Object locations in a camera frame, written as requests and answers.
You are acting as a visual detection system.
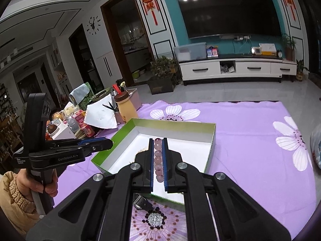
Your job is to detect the brown bear drink bottle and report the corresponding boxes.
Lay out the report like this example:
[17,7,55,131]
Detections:
[114,82,138,125]

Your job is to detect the large potted plant planter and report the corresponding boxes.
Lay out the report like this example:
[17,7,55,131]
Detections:
[147,56,179,95]

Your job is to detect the pen holder with pens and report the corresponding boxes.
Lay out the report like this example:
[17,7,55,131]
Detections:
[102,98,119,117]

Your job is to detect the tall potted plant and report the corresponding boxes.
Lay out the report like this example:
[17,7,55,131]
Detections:
[281,33,297,61]

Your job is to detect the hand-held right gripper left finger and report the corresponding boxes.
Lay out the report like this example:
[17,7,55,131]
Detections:
[26,138,154,241]

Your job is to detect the person's left forearm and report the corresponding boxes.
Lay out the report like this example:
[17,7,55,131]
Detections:
[0,171,42,238]

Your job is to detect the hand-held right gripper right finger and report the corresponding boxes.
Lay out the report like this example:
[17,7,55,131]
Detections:
[162,138,293,241]

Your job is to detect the plastic shopping bag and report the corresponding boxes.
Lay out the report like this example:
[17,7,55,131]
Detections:
[310,124,321,170]

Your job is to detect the black television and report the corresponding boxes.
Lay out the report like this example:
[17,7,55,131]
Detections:
[174,0,282,40]

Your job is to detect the pink plastic container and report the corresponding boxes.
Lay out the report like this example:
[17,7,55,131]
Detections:
[127,88,142,112]

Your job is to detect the green cardboard box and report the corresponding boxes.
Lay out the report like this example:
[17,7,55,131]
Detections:
[91,117,216,205]

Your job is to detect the pale pink bead bracelet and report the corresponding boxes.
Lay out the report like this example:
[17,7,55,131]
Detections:
[153,138,163,183]

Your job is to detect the white carton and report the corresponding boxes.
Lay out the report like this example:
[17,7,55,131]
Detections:
[51,126,77,140]

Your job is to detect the translucent plastic storage box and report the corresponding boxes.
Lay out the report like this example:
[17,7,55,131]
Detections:
[174,43,207,63]

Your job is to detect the black wristwatch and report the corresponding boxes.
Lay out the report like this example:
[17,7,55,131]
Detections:
[133,194,154,210]

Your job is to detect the person's left hand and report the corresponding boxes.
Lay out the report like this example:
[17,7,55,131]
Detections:
[18,169,59,198]

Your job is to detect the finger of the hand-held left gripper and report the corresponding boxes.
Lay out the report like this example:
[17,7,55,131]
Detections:
[81,140,114,160]
[51,137,109,148]

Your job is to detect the purple floral tablecloth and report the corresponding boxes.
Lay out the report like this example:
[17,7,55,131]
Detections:
[51,100,318,241]

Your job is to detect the white television cabinet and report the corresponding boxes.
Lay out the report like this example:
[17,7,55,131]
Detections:
[179,54,298,85]

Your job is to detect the red knot wall ornament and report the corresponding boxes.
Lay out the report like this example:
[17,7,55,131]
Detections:
[279,0,298,22]
[141,0,159,26]

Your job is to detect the green carton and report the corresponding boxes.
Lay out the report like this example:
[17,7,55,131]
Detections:
[79,82,98,111]

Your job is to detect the black wall clock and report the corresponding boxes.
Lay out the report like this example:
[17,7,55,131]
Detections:
[86,16,101,36]

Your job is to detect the white paper sheet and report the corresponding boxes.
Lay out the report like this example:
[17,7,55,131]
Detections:
[83,95,118,130]

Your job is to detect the white and yellow box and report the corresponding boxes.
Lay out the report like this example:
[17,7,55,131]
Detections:
[258,43,278,56]

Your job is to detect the small potted plant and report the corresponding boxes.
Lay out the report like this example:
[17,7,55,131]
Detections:
[295,60,310,81]

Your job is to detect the clear water bottle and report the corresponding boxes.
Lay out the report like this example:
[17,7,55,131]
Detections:
[66,117,80,134]

